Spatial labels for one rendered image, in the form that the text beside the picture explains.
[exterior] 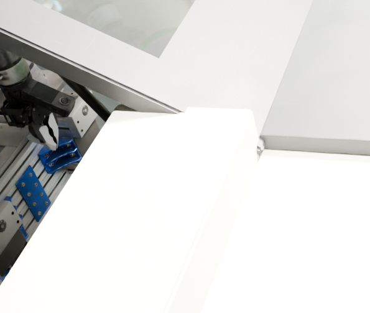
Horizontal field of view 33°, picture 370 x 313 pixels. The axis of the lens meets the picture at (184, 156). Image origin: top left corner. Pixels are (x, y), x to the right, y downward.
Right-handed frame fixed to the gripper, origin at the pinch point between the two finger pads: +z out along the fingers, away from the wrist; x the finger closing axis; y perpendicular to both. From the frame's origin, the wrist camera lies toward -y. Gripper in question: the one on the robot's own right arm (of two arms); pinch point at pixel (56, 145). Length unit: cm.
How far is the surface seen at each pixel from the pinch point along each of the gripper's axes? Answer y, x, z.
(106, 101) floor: 110, -163, 122
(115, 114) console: -40, 26, -33
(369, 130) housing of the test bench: -76, 21, -28
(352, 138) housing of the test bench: -74, 23, -28
